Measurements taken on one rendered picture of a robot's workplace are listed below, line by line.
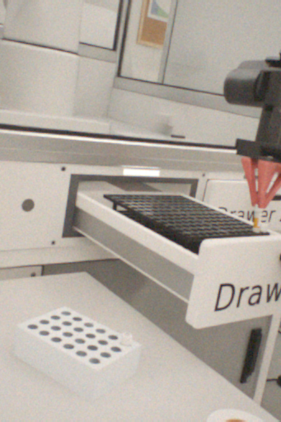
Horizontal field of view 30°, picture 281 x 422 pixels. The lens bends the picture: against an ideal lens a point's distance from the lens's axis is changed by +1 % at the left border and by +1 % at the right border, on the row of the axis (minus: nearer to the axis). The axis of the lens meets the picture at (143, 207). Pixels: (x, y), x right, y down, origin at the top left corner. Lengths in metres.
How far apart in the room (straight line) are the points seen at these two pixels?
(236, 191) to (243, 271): 0.45
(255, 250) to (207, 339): 0.62
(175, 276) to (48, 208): 0.28
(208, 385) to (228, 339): 0.67
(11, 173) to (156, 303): 0.45
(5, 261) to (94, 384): 0.35
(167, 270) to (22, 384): 0.23
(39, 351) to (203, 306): 0.20
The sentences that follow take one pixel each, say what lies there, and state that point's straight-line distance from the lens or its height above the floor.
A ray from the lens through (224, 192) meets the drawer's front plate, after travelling 1.09.
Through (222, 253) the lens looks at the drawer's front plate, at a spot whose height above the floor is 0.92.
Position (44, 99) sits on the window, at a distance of 0.85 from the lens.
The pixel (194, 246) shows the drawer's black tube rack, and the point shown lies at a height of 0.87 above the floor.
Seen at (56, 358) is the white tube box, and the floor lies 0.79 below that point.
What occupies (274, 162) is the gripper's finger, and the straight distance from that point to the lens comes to 0.81.
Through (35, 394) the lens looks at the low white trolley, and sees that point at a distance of 0.60.
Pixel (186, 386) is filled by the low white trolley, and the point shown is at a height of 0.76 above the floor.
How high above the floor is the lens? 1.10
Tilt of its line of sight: 13 degrees down
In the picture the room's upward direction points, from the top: 10 degrees clockwise
